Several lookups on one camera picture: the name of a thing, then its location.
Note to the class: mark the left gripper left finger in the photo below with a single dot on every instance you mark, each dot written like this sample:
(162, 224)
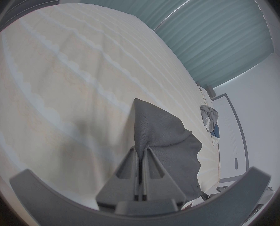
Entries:
(121, 185)

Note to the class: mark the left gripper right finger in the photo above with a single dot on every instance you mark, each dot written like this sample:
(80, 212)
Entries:
(161, 185)

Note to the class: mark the black garment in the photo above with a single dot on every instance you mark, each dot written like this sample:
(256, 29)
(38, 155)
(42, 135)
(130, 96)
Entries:
(163, 135)

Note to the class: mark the pile of clothes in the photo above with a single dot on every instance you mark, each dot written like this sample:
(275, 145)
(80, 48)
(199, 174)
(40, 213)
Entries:
(210, 116)

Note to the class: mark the bed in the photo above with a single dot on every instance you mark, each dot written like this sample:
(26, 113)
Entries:
(60, 79)

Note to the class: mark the white printed pillow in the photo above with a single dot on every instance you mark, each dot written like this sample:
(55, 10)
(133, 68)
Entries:
(204, 95)

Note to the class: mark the grey bedside table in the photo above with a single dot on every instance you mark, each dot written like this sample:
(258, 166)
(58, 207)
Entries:
(211, 90)

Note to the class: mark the blue-green curtain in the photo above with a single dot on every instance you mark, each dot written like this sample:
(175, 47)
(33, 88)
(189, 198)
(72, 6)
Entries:
(130, 1)
(219, 36)

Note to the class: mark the black chest of drawers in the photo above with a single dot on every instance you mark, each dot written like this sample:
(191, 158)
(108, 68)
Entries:
(31, 1)

